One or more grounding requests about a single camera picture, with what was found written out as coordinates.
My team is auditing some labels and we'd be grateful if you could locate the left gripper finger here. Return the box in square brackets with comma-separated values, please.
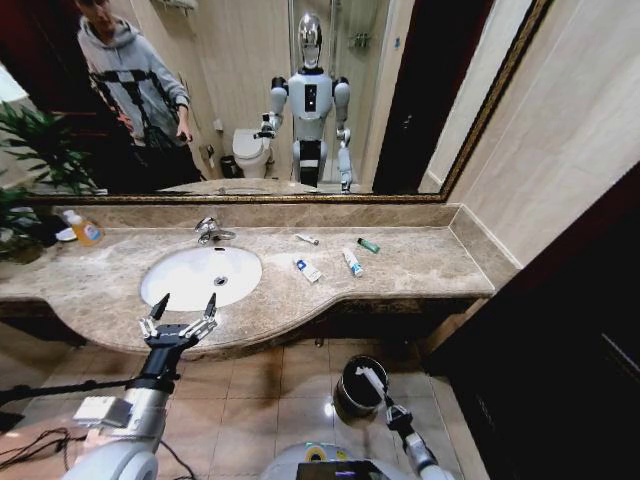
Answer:
[184, 292, 220, 343]
[138, 293, 172, 341]

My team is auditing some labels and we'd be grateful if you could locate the black round trash bin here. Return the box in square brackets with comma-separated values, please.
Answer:
[332, 354, 390, 426]

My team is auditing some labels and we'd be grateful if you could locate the white oval sink basin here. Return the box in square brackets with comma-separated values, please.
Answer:
[139, 245, 264, 313]

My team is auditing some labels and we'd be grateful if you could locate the chrome faucet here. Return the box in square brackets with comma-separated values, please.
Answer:
[194, 216, 237, 247]

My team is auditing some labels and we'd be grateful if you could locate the white robot front shell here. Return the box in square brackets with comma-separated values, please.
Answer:
[259, 439, 402, 480]

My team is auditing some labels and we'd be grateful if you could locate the orange soap pump bottle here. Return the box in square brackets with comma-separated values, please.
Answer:
[62, 209, 105, 247]

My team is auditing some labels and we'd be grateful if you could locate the white blue toothpaste tube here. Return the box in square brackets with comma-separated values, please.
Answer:
[342, 248, 365, 278]

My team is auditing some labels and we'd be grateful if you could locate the dark wooden door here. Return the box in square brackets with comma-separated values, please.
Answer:
[424, 164, 640, 480]

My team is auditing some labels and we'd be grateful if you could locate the green leafy plant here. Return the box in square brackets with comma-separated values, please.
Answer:
[0, 99, 96, 264]

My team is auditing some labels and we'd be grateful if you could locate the thick black wrist cable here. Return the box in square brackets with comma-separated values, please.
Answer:
[0, 377, 151, 407]

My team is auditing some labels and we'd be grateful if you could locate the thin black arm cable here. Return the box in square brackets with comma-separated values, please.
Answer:
[158, 438, 199, 480]

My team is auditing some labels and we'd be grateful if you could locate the thin black floor cable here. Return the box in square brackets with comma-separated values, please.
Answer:
[0, 427, 89, 474]

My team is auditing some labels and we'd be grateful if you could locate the gold framed wall mirror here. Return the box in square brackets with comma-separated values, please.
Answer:
[0, 0, 555, 205]

